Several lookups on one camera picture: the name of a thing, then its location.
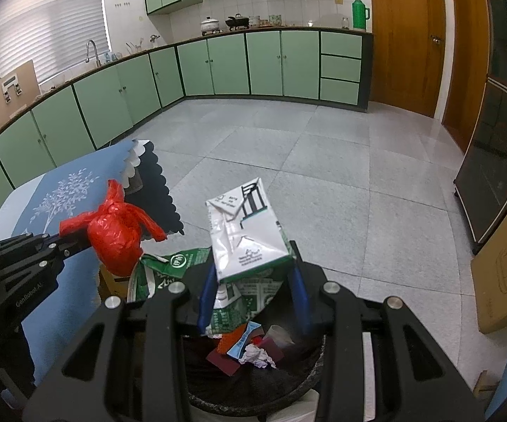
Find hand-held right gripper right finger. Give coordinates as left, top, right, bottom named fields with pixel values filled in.
left=286, top=240, right=487, bottom=422

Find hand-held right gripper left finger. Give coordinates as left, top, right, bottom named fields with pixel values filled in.
left=25, top=266, right=217, bottom=422

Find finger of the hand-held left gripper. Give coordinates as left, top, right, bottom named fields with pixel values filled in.
left=0, top=233, right=61, bottom=260
left=0, top=238, right=96, bottom=289

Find clear plastic cup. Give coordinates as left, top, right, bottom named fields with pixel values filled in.
left=262, top=324, right=293, bottom=352

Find orange wrapper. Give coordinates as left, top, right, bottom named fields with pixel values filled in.
left=217, top=332, right=241, bottom=354

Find green and white carton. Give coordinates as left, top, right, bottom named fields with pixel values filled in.
left=128, top=248, right=289, bottom=339

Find light blue wrapper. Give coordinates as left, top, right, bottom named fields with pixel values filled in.
left=227, top=323, right=265, bottom=357

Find dark red packet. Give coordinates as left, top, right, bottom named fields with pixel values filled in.
left=205, top=338, right=285, bottom=376

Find white tissue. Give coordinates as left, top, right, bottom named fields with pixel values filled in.
left=239, top=344, right=277, bottom=369

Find white milk carton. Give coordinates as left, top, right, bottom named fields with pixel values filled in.
left=205, top=177, right=293, bottom=284

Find black lined trash bin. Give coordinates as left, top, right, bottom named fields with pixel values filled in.
left=165, top=264, right=329, bottom=422

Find red plastic bag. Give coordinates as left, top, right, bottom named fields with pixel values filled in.
left=60, top=179, right=168, bottom=275

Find round light blue table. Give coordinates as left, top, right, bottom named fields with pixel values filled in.
left=0, top=173, right=45, bottom=247

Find blue tree print table mat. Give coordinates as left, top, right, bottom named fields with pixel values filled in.
left=0, top=140, right=186, bottom=383

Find small brown cardboard box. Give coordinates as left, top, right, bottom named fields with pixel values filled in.
left=99, top=264, right=137, bottom=304

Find brown cardboard board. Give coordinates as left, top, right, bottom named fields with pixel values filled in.
left=0, top=60, right=40, bottom=129

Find large flat cardboard box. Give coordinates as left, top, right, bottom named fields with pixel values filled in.
left=471, top=204, right=507, bottom=335

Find steel kitchen faucet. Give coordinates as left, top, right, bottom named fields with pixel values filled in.
left=85, top=39, right=102, bottom=69

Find white window blind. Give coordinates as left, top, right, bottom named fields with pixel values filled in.
left=0, top=0, right=109, bottom=82

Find green base cabinets with countertop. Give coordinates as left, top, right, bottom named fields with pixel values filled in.
left=0, top=26, right=374, bottom=229

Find dark glass display cabinet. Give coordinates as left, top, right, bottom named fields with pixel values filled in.
left=453, top=0, right=507, bottom=256

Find white cooking pot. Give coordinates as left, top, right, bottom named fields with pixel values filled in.
left=199, top=16, right=222, bottom=36

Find green thermos jug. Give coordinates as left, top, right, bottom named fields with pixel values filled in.
left=352, top=0, right=370, bottom=31

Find plain wooden door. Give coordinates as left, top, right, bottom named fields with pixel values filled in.
left=442, top=0, right=492, bottom=154

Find wooden door with handle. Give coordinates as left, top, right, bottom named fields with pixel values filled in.
left=368, top=0, right=446, bottom=119

